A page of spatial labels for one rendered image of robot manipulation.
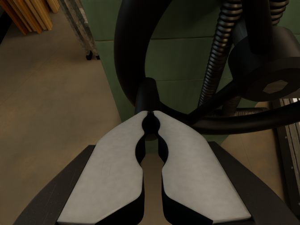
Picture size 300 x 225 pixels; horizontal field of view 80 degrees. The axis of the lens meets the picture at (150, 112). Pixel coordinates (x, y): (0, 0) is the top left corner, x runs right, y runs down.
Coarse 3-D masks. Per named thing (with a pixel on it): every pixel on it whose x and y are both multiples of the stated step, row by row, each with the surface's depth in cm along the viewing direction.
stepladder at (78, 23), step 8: (72, 0) 101; (64, 8) 102; (72, 8) 101; (80, 8) 120; (80, 16) 108; (72, 24) 110; (80, 24) 109; (88, 32) 117; (80, 40) 120; (88, 40) 119; (88, 56) 130; (96, 56) 130
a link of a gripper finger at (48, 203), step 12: (84, 156) 8; (72, 168) 8; (60, 180) 7; (72, 180) 7; (48, 192) 7; (60, 192) 7; (36, 204) 6; (48, 204) 6; (60, 204) 6; (24, 216) 6; (36, 216) 6; (48, 216) 6
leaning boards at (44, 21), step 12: (0, 0) 126; (12, 0) 133; (24, 0) 133; (36, 0) 134; (48, 0) 155; (12, 12) 137; (24, 12) 134; (36, 12) 140; (48, 12) 164; (24, 24) 148; (36, 24) 145; (48, 24) 148
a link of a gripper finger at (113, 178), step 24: (144, 120) 11; (96, 144) 9; (120, 144) 9; (144, 144) 10; (96, 168) 8; (120, 168) 8; (72, 192) 7; (96, 192) 7; (120, 192) 7; (144, 192) 8; (72, 216) 6; (96, 216) 6; (120, 216) 6
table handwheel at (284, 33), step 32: (128, 0) 11; (160, 0) 11; (256, 0) 11; (128, 32) 12; (256, 32) 13; (288, 32) 16; (128, 64) 15; (256, 64) 15; (288, 64) 14; (128, 96) 19; (224, 96) 21; (256, 96) 18; (192, 128) 27; (224, 128) 27; (256, 128) 27
